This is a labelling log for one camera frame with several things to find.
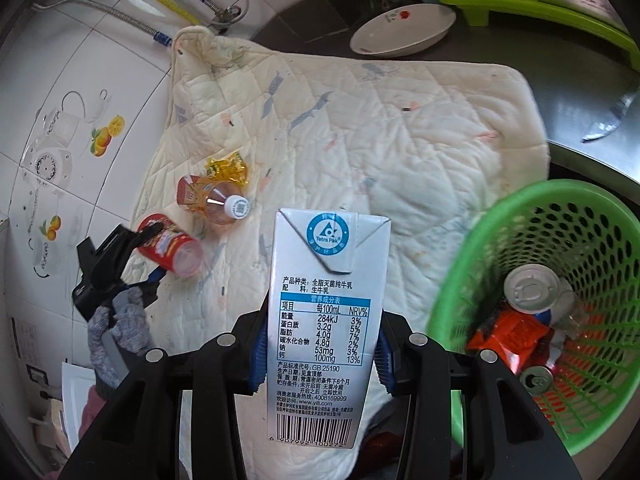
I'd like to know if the white milk carton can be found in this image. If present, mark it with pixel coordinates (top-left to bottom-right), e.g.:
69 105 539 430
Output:
267 208 390 448

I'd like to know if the orange snack wrapper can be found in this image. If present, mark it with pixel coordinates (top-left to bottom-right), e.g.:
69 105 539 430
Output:
465 304 554 375

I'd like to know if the clear plastic cup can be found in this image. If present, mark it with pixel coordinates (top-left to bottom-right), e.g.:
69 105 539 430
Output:
550 278 589 340

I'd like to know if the grey gloved left hand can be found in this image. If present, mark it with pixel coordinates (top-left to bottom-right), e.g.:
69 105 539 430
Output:
88 286 154 400

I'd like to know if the red cartoon plastic cup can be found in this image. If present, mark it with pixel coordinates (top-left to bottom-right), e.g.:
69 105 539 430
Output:
138 212 204 278

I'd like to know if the amber tea bottle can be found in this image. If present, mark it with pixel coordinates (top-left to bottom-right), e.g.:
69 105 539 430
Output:
176 176 250 226

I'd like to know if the yellow crinkled wrapper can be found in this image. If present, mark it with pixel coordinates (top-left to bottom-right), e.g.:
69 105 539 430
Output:
205 152 248 186

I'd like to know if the red soda can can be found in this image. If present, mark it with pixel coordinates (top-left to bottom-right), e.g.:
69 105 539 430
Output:
518 365 555 396

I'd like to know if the cream quilted mat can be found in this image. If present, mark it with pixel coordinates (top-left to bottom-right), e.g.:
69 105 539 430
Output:
132 27 549 353

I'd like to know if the green plastic basket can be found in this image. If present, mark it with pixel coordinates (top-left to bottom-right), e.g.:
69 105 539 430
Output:
427 180 639 454

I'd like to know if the white ceramic plate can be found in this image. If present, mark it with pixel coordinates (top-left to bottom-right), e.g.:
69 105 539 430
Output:
349 3 457 58

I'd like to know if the braided steel water hose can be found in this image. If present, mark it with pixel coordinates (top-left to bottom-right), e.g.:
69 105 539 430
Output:
31 0 174 49

